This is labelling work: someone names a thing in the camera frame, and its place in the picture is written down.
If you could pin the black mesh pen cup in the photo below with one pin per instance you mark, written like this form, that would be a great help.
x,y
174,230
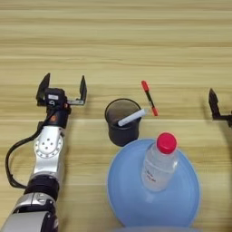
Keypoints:
x,y
123,136

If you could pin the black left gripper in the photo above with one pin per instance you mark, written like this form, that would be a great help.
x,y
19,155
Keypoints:
x,y
60,116

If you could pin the red and black pen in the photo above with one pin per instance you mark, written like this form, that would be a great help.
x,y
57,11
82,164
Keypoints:
x,y
145,86

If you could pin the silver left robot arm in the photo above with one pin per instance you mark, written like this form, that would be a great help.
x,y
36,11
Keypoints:
x,y
48,148

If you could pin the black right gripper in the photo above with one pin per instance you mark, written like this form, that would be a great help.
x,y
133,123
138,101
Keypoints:
x,y
222,117

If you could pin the grey robot torso edge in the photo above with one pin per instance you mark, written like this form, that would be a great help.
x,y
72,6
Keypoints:
x,y
151,230

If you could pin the blue plastic plate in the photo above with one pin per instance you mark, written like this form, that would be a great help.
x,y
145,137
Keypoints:
x,y
130,196

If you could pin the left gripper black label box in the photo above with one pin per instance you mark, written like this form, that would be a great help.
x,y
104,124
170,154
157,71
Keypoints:
x,y
54,96

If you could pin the white marker with black cap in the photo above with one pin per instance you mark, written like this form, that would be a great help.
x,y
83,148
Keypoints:
x,y
131,117

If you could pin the clear bottle with red cap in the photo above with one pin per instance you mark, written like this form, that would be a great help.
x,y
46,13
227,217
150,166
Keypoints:
x,y
158,169

